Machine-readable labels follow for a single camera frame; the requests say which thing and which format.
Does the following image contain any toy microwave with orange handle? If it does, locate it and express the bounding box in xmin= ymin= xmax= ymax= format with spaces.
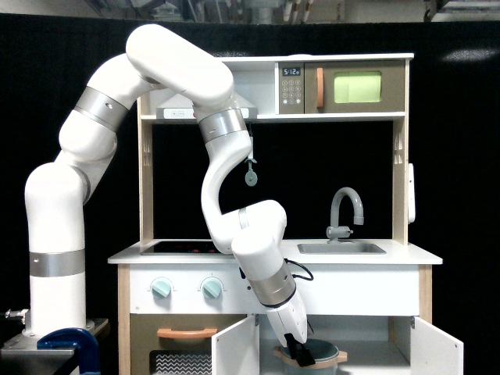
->
xmin=277 ymin=60 xmax=405 ymax=114

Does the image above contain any right white cabinet door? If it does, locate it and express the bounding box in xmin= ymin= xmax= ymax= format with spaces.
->
xmin=392 ymin=316 xmax=464 ymax=375

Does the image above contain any grey robot mounting base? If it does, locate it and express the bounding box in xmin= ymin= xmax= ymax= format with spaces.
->
xmin=1 ymin=309 xmax=110 ymax=374

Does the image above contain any blue clamp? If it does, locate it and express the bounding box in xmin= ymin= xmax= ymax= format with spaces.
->
xmin=37 ymin=328 xmax=101 ymax=375

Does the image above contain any toy pizza cutter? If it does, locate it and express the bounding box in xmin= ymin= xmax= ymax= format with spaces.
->
xmin=245 ymin=148 xmax=258 ymax=187

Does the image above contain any white wooden toy kitchen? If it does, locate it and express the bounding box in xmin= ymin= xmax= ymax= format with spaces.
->
xmin=111 ymin=53 xmax=441 ymax=374

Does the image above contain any grey toy faucet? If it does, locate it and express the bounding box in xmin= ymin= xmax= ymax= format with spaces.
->
xmin=326 ymin=187 xmax=365 ymax=245

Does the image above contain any black toy stovetop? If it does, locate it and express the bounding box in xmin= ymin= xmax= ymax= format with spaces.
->
xmin=141 ymin=240 xmax=220 ymax=255

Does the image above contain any white cabinet door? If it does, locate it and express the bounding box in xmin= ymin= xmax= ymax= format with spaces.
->
xmin=392 ymin=316 xmax=464 ymax=375
xmin=211 ymin=315 xmax=260 ymax=375

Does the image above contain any right mint stove knob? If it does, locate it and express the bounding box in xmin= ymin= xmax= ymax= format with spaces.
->
xmin=201 ymin=277 xmax=223 ymax=299

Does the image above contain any left white cabinet door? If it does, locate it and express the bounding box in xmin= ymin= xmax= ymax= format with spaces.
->
xmin=211 ymin=315 xmax=260 ymax=375

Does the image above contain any grey toy sink basin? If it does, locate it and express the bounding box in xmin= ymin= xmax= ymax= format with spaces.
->
xmin=298 ymin=242 xmax=386 ymax=255

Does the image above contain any left mint stove knob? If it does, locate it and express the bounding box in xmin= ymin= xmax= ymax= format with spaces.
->
xmin=150 ymin=277 xmax=173 ymax=299

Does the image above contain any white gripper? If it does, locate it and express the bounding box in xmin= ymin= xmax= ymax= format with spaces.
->
xmin=266 ymin=291 xmax=316 ymax=367

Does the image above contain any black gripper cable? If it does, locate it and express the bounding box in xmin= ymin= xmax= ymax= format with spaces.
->
xmin=284 ymin=258 xmax=315 ymax=282

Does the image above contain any toy oven door orange handle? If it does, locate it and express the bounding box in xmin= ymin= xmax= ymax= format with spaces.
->
xmin=129 ymin=313 xmax=248 ymax=375

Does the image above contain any white side-hung utensil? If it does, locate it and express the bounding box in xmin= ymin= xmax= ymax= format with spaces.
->
xmin=408 ymin=163 xmax=416 ymax=223

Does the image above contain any mint stove knob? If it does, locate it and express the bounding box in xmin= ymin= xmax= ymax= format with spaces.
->
xmin=201 ymin=277 xmax=223 ymax=299
xmin=150 ymin=277 xmax=173 ymax=299

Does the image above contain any grey-blue toy pot bowl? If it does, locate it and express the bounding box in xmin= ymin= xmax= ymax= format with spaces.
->
xmin=273 ymin=339 xmax=348 ymax=375

